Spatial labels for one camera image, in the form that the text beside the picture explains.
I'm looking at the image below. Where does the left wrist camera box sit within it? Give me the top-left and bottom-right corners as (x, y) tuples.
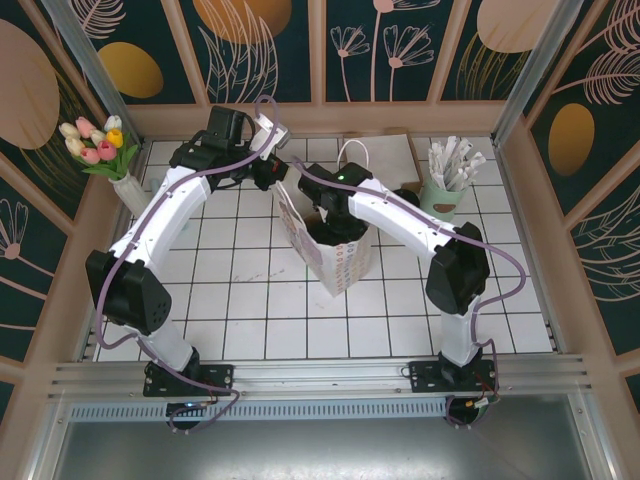
(249, 112), (291, 162)

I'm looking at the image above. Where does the slotted white cable duct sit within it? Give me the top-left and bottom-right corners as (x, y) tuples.
(67, 401), (454, 423)

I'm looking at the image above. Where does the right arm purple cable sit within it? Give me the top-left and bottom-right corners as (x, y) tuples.
(291, 156), (527, 431)

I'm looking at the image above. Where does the artificial tulip bouquet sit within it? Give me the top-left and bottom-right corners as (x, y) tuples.
(58, 114), (142, 182)

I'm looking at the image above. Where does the white ribbed vase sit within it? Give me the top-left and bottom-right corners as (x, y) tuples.
(110, 172), (152, 217)

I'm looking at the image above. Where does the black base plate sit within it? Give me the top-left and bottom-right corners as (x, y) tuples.
(143, 363), (236, 399)
(409, 358), (501, 396)

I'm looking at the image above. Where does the mint green straw holder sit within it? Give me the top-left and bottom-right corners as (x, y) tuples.
(419, 174), (469, 216)

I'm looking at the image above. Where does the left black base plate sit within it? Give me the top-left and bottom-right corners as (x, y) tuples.
(143, 363), (236, 399)

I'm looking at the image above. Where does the aluminium frame post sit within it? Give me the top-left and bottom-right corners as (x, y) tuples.
(492, 0), (586, 146)
(42, 0), (147, 146)

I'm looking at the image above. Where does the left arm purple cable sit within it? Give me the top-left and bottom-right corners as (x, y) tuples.
(95, 94), (244, 435)

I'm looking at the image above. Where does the aluminium mounting rail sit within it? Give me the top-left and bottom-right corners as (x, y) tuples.
(47, 352), (596, 402)

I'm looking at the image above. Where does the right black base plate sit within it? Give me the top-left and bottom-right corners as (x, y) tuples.
(409, 358), (501, 396)

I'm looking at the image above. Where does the printed white paper bag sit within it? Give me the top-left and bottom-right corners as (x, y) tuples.
(272, 139), (374, 297)

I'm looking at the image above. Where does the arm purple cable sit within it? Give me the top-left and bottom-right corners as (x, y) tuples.
(291, 156), (527, 431)
(95, 94), (244, 435)

